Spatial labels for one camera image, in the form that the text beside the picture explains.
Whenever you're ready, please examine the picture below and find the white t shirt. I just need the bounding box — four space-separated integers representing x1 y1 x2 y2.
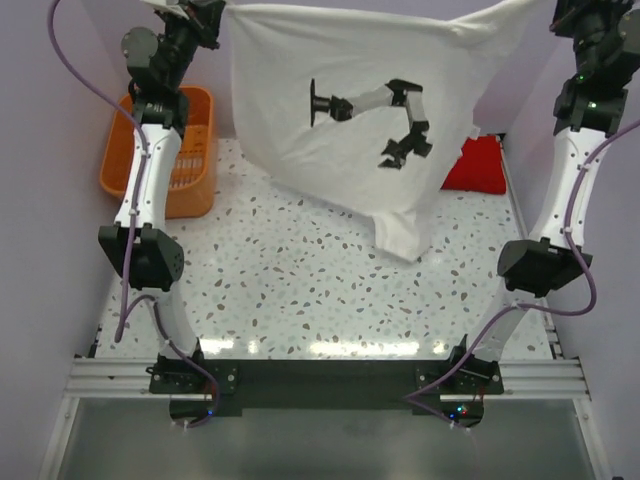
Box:
226 1 536 262

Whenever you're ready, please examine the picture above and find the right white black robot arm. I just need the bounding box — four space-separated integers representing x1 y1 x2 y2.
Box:
445 1 639 393

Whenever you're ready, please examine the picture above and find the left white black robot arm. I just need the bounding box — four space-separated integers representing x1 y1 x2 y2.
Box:
98 1 226 392

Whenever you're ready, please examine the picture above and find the orange plastic basket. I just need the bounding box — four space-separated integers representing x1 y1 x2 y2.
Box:
99 86 218 219

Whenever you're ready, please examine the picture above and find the red folded t shirt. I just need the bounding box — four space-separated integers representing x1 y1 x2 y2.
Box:
441 135 507 195

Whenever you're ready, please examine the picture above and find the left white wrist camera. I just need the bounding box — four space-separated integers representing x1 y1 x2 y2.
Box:
141 0 188 19

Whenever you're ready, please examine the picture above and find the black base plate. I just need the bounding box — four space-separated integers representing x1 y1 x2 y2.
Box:
146 357 505 426

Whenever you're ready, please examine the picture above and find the aluminium rail frame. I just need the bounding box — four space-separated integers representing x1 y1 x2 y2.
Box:
40 330 615 479

